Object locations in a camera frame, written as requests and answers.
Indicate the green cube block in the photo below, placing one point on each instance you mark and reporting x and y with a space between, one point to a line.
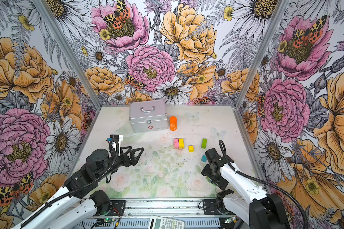
204 143

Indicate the yellow cube block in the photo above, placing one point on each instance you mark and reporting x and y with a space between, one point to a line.
191 149

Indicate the orange cylinder bottle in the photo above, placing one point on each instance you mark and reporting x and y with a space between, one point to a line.
173 123

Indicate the grey calculator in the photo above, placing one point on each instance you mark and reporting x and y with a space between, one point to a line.
157 222

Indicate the pink rectangular block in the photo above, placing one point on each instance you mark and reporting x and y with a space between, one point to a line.
176 143

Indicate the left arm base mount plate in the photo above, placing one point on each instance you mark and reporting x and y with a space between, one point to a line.
117 208

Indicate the yellow rectangular block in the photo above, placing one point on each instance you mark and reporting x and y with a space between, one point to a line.
181 143

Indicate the silver aluminium case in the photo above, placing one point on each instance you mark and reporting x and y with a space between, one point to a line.
148 116

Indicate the aluminium frame corner post left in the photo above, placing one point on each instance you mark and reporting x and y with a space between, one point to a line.
56 31

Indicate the aluminium front rail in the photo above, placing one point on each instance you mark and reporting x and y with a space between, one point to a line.
141 208

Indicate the aluminium frame corner post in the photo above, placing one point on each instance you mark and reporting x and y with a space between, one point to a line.
56 31
267 36

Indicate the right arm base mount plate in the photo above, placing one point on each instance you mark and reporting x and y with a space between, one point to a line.
213 207

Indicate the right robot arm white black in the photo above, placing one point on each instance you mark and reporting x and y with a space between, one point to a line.
240 196

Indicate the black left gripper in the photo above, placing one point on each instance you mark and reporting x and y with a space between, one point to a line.
134 160

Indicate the teal cube block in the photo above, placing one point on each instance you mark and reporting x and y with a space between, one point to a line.
204 159

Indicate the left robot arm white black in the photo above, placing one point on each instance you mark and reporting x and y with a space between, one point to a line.
102 163

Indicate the aluminium frame corner post right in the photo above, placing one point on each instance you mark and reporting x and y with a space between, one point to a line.
267 36

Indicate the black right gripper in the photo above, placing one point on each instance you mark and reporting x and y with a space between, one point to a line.
222 183

